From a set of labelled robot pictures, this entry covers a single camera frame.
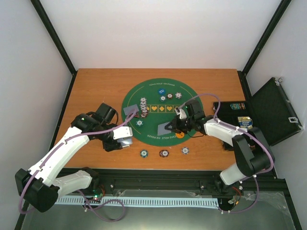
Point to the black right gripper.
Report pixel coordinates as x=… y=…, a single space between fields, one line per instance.
x=175 y=126

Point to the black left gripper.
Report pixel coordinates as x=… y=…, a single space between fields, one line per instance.
x=109 y=146

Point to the dealt blue card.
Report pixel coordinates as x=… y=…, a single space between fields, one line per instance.
x=161 y=130
x=131 y=109

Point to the purple white chip stack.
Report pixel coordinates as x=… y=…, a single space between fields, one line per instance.
x=185 y=150

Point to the orange black chip stack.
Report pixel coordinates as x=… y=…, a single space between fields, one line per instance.
x=163 y=153

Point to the green blue chip stack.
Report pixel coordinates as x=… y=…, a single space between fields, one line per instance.
x=144 y=153

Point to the blue small blind button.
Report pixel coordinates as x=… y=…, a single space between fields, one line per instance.
x=161 y=91

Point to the spread row of chips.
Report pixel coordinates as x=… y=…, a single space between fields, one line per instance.
x=143 y=107

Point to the blue backed card deck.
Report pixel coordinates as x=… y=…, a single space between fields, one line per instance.
x=125 y=142

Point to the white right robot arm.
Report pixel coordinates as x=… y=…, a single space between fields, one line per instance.
x=252 y=152

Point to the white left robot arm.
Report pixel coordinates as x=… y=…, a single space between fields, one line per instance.
x=40 y=185

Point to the orange big blind button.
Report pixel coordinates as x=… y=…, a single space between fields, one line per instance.
x=180 y=135

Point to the green round poker mat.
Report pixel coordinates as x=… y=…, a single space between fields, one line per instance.
x=159 y=112

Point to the multicolour chips in case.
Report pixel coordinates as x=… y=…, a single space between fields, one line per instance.
x=238 y=106

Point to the gold blue card pack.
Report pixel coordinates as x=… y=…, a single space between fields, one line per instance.
x=245 y=122

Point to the black chip carrying case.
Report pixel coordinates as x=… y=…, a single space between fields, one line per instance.
x=270 y=110

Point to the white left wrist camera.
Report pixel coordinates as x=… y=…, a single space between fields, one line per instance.
x=122 y=132

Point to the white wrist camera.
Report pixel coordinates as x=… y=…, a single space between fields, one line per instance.
x=181 y=115
x=122 y=132

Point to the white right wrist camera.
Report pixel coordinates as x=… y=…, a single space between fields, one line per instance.
x=181 y=115

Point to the black front frame rail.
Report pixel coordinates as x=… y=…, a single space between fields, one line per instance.
x=116 y=179

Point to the light blue cable duct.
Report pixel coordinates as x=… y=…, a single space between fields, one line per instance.
x=198 y=202

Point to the black frame post left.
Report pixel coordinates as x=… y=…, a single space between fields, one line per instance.
x=40 y=10

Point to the black frame post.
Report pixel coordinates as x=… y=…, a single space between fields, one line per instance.
x=281 y=9
x=40 y=10

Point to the black frame post right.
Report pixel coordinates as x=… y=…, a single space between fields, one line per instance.
x=281 y=9

